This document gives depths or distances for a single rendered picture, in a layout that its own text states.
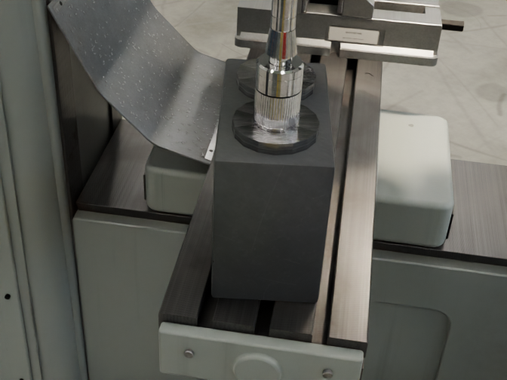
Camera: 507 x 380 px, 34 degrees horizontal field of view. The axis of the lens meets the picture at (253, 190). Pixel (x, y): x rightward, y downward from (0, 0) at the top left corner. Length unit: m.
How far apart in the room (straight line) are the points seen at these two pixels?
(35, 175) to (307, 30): 0.51
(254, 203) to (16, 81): 0.52
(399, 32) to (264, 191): 0.66
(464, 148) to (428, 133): 1.57
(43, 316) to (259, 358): 0.68
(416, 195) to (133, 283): 0.52
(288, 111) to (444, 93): 2.55
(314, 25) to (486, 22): 2.66
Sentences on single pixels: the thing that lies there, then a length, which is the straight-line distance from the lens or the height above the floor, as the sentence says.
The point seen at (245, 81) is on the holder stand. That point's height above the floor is 1.14.
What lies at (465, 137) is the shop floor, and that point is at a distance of 3.09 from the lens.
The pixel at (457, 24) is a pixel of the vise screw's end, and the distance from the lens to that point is 1.48.
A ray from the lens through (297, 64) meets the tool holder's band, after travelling 0.81.
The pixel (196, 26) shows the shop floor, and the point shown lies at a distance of 3.71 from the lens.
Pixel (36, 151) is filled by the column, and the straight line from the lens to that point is 1.30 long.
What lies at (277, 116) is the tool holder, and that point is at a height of 1.16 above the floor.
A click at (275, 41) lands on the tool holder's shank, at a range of 0.79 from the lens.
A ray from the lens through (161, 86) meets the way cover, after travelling 1.37.
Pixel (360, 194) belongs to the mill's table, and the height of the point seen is 0.94.
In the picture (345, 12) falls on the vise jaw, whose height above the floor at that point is 1.02.
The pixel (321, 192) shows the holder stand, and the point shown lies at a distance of 0.82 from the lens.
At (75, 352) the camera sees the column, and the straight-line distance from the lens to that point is 1.60.
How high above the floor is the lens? 1.58
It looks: 36 degrees down
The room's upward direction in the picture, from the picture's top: 3 degrees clockwise
